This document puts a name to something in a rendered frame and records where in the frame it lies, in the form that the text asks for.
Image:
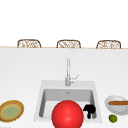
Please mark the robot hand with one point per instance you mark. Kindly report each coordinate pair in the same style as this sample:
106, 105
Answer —
89, 109

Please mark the red ball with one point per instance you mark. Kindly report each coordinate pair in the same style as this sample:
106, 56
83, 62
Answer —
67, 115

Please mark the green lime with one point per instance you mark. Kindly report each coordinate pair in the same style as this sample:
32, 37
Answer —
113, 118

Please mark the brown stick-shaped food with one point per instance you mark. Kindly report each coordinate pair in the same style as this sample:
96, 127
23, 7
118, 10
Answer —
118, 103

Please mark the white sink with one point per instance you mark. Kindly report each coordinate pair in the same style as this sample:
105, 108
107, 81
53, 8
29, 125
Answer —
50, 96

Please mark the silver tap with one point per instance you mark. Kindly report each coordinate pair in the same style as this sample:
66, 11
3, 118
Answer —
68, 73

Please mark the green plate with brown rim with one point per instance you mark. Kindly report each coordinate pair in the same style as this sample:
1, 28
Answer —
11, 110

